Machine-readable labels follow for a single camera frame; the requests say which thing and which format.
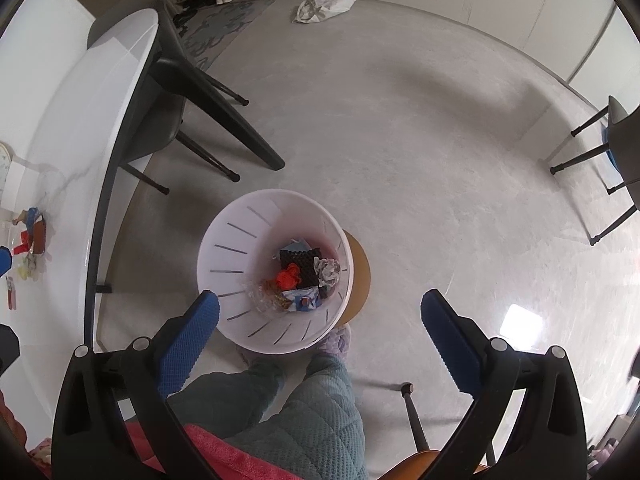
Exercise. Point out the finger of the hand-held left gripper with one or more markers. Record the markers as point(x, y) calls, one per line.
point(4, 261)
point(7, 347)

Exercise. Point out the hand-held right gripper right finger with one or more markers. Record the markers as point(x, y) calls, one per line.
point(450, 340)

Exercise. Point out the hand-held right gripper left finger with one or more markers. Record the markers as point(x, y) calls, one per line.
point(190, 340)

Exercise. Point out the clear plastic wrap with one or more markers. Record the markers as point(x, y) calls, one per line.
point(256, 296)

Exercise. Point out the white slotted trash bin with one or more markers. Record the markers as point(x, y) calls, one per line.
point(240, 240)

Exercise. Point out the red wrapper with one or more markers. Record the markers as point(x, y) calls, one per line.
point(287, 278)

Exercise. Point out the blue grey packet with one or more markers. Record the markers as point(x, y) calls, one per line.
point(305, 302)

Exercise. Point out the black foam net sleeve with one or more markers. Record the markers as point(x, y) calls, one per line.
point(300, 262)

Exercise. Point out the white printed paper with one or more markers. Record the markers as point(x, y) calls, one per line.
point(326, 269)

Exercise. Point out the blue face mask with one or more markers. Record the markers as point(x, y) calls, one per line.
point(297, 245)

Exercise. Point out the yellow crumpled paper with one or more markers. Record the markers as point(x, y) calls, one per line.
point(25, 272)

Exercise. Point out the red and white box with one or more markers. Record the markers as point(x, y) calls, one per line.
point(11, 293)

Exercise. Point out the red crumpled paper sheet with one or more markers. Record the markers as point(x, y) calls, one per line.
point(35, 237)

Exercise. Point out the brown cardboard piece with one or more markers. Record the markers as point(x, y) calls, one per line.
point(19, 219)

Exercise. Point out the blue crumpled paper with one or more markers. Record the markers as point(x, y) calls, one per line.
point(33, 215)

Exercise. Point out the round wooden stool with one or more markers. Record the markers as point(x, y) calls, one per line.
point(361, 275)

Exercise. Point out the purple fluffy slipper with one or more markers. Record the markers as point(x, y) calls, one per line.
point(336, 342)

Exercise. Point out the pink garment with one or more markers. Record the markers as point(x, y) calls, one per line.
point(215, 455)

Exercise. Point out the green quilted pants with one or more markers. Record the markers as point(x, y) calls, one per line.
point(320, 420)

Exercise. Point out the dark grey chair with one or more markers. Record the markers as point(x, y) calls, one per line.
point(150, 127)

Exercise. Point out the dark chair with blue cushion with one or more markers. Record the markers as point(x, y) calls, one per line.
point(622, 135)

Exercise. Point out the grey patterned rug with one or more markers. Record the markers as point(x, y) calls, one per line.
point(225, 25)

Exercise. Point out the white plastic bag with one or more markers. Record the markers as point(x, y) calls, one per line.
point(320, 7)

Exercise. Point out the round white wall clock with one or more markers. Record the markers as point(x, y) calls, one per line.
point(3, 165)

